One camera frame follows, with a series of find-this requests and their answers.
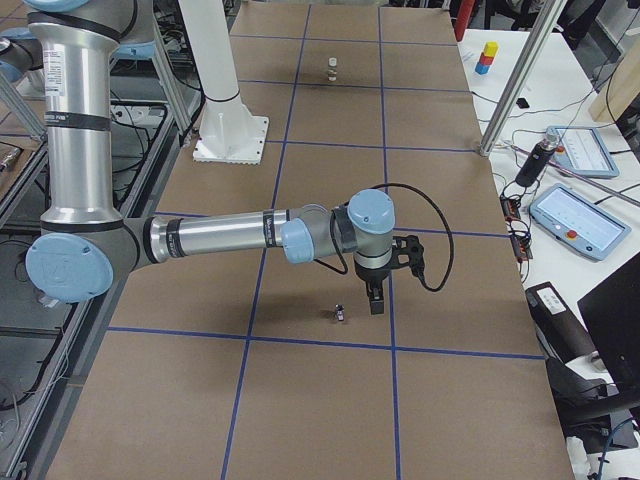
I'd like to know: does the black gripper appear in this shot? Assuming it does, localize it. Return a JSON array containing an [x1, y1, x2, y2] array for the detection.
[[354, 263, 389, 315]]

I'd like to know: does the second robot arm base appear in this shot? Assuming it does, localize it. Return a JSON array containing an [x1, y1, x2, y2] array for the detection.
[[1, 27, 45, 101]]

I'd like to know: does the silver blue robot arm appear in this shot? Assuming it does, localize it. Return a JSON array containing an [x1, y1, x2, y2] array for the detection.
[[26, 1, 395, 314]]

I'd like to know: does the orange circuit board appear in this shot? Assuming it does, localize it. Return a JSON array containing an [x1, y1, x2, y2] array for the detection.
[[500, 195, 533, 263]]

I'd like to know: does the black cylindrical bottle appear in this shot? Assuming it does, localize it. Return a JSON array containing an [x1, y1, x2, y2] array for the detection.
[[515, 133, 559, 188]]

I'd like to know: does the black box with label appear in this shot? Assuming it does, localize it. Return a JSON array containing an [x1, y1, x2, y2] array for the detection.
[[525, 282, 596, 363]]

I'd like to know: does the near teach pendant tablet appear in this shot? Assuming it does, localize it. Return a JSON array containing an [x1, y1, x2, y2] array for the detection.
[[529, 183, 632, 261]]

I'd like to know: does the teach pendant tablet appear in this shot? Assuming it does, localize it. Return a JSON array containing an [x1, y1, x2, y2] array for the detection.
[[546, 126, 620, 179], [529, 183, 632, 261]]

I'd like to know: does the black monitor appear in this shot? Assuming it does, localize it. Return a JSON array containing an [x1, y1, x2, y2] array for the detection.
[[578, 254, 639, 388]]

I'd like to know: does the far teach pendant tablet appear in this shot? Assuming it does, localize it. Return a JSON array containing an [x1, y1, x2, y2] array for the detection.
[[546, 126, 620, 179]]

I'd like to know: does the yellow red blue block stack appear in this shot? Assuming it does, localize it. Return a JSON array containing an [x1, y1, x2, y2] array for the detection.
[[474, 41, 499, 75]]

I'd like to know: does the wooden board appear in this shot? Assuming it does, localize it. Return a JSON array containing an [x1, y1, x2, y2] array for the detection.
[[589, 40, 639, 122]]

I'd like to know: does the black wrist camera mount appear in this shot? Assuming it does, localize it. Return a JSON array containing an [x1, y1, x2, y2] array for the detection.
[[389, 235, 426, 280]]

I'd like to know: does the black camera cable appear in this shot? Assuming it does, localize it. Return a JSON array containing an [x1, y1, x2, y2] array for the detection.
[[319, 183, 456, 293]]

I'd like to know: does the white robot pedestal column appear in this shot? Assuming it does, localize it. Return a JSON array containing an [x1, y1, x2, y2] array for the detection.
[[179, 0, 269, 165]]

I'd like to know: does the aluminium frame post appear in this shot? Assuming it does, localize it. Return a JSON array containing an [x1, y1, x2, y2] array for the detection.
[[478, 0, 567, 157]]

